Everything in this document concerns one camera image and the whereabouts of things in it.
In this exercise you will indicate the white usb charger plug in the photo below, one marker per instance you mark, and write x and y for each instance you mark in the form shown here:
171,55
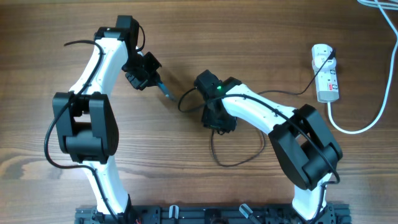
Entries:
323,63

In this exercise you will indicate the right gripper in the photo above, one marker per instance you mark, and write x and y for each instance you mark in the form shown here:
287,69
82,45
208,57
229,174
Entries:
231,125

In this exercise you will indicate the turquoise screen smartphone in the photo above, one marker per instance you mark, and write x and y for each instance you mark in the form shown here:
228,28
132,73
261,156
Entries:
166,91

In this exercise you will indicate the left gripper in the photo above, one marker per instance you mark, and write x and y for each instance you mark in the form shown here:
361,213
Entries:
151,79

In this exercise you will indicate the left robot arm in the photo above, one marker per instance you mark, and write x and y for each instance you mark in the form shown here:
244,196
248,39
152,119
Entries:
84,133

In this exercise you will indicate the white power strip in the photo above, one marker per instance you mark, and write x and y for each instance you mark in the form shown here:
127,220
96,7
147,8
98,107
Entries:
325,81

